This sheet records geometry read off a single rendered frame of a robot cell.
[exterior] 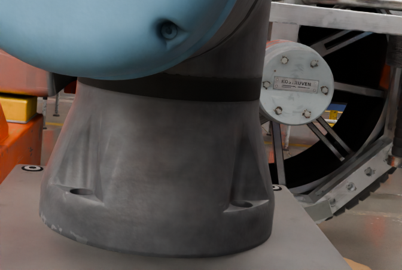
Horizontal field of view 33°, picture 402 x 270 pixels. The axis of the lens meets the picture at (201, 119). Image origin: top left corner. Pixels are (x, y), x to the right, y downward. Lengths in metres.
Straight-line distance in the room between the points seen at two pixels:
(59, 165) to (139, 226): 0.07
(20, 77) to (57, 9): 1.23
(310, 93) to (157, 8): 0.89
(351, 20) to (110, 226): 0.75
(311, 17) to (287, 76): 0.11
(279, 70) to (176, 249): 0.74
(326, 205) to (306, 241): 0.87
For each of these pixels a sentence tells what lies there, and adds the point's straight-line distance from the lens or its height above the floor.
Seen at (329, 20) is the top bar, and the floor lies 0.96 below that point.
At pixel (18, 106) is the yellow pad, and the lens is 1.48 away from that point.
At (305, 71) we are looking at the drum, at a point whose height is 0.88.
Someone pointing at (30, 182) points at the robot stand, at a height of 0.82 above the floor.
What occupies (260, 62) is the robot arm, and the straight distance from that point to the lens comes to 0.40.
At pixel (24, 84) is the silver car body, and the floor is 0.76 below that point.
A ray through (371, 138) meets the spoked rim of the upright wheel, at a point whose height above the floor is 0.74.
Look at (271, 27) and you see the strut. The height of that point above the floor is 0.94.
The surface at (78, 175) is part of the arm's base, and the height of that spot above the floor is 0.85.
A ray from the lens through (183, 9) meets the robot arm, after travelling 0.22.
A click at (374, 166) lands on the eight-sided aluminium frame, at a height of 0.70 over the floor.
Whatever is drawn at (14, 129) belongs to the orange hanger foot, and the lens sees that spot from 1.41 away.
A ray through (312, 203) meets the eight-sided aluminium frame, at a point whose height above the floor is 0.62.
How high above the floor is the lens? 0.95
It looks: 9 degrees down
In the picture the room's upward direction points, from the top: 6 degrees clockwise
